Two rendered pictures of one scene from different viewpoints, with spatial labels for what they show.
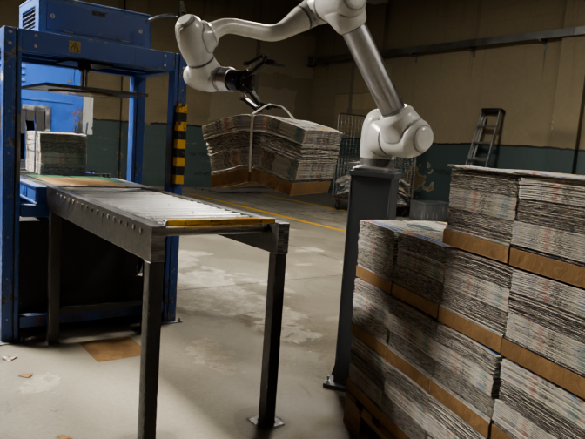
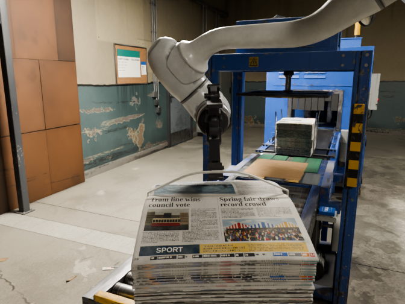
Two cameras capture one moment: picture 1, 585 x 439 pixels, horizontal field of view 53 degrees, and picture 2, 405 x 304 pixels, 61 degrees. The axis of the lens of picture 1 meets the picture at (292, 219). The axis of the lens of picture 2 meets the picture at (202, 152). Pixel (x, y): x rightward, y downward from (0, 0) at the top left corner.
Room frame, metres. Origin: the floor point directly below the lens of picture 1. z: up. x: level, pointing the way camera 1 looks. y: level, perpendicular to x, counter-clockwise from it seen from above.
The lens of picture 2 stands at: (1.75, -0.47, 1.42)
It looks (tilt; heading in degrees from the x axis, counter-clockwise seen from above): 12 degrees down; 60
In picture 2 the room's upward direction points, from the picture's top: straight up
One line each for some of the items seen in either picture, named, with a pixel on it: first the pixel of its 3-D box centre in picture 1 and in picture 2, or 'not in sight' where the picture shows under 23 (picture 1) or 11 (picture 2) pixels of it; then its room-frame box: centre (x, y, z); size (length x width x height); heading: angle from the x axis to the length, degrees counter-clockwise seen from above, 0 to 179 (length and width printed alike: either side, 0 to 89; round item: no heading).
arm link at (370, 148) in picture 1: (380, 134); not in sight; (2.68, -0.37, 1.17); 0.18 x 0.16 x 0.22; 28
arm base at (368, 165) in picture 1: (372, 165); not in sight; (2.69, -0.34, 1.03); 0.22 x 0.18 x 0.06; 71
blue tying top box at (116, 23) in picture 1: (85, 29); (290, 39); (3.41, 1.23, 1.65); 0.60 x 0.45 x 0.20; 126
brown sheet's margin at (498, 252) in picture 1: (527, 245); not in sight; (1.67, -0.67, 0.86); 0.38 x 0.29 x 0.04; 110
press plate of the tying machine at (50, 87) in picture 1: (84, 92); (287, 94); (3.41, 1.23, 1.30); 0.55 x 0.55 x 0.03; 36
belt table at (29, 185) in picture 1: (81, 189); (283, 173); (3.41, 1.23, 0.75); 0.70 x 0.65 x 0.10; 36
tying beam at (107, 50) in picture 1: (84, 56); (288, 63); (3.41, 1.23, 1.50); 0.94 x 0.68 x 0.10; 126
